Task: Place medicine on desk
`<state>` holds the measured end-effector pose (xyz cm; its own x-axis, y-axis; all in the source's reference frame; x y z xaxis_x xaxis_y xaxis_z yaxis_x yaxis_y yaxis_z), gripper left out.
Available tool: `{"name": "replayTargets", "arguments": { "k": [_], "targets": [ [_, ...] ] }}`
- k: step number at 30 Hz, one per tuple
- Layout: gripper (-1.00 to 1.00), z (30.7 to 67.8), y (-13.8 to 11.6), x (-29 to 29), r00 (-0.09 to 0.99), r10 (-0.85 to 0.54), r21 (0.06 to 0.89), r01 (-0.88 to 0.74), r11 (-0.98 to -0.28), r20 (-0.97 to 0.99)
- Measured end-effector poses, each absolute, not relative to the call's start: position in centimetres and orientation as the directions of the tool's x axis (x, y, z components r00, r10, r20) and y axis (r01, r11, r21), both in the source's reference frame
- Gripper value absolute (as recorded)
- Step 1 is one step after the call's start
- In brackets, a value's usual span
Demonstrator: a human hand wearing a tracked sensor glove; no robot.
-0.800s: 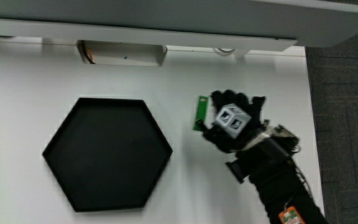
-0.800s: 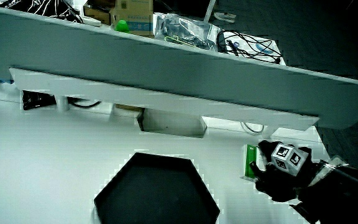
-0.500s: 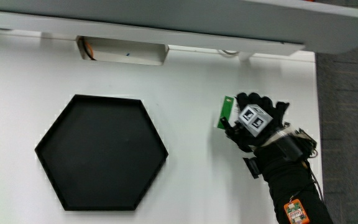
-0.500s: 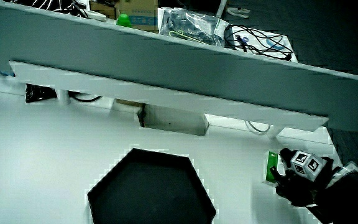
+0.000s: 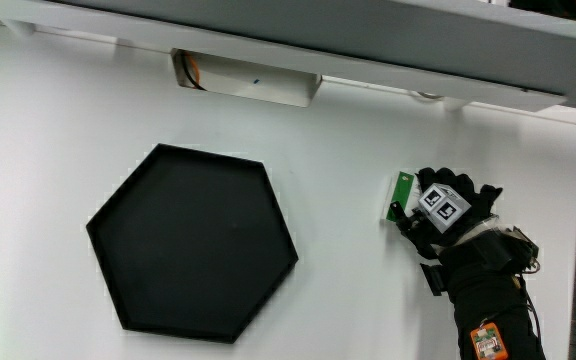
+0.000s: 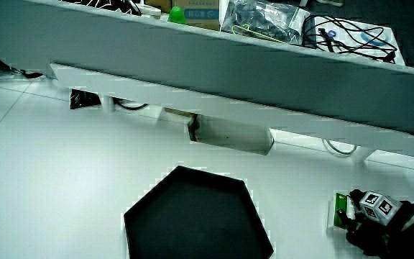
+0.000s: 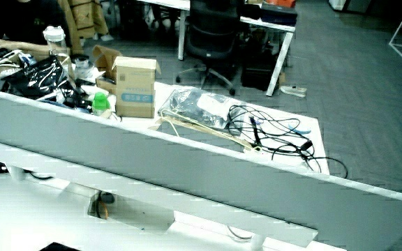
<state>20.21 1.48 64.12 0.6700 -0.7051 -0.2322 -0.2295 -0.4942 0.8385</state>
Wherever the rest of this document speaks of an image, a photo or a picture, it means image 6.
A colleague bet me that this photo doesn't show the black hexagonal tray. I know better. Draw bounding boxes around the black hexagonal tray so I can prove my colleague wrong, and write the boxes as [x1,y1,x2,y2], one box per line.
[123,165,275,259]

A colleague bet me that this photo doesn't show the green plastic cone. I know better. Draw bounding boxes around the green plastic cone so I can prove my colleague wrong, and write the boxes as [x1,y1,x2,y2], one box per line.
[167,6,188,26]

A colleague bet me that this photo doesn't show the black cable loop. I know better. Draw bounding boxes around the black cable loop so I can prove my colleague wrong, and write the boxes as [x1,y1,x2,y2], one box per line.
[114,99,149,112]

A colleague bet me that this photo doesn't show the black patterned cloth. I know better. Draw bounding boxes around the black patterned cloth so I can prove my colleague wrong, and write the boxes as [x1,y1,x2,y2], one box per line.
[61,0,142,17]

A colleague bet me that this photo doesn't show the tangled black cables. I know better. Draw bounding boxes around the tangled black cables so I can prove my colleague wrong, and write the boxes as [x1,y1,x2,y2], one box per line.
[301,14,399,64]

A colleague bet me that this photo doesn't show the plain cardboard box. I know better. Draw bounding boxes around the plain cardboard box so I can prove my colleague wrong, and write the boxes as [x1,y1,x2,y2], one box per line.
[144,0,173,14]

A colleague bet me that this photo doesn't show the white long rail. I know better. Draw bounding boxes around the white long rail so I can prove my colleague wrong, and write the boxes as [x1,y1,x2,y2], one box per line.
[49,63,414,158]

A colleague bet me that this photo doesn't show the person's right hand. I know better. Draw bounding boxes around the person's right hand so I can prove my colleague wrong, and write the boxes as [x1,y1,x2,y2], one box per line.
[336,188,414,258]

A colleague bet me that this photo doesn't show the cardboard box blue label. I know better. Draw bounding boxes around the cardboard box blue label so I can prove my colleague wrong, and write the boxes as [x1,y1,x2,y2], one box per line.
[171,0,221,32]

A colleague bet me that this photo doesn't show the grey metal box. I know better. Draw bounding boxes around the grey metal box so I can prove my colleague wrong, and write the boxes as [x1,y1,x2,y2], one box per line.
[187,114,275,156]

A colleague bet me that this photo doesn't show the white box blue print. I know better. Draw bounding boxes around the white box blue print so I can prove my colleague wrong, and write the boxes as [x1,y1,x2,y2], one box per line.
[313,15,406,66]

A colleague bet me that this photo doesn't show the white partition panel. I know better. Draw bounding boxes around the white partition panel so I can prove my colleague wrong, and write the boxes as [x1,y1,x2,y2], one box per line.
[0,0,414,140]

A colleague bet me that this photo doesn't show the green wire hanger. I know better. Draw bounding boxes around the green wire hanger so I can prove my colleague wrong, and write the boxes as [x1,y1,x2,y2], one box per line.
[231,24,288,45]

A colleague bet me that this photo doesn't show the white power strip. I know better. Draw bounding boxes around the white power strip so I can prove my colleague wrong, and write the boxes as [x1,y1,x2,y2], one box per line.
[134,3,162,19]

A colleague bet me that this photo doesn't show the white green medicine box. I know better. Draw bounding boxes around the white green medicine box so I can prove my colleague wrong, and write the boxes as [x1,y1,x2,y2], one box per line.
[326,191,350,235]

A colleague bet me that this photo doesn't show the clear plastic bag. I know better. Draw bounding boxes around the clear plastic bag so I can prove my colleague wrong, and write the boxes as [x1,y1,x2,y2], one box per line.
[220,0,311,46]

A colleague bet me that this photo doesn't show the white desk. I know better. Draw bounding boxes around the white desk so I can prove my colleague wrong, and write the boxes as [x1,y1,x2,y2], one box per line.
[0,76,414,259]

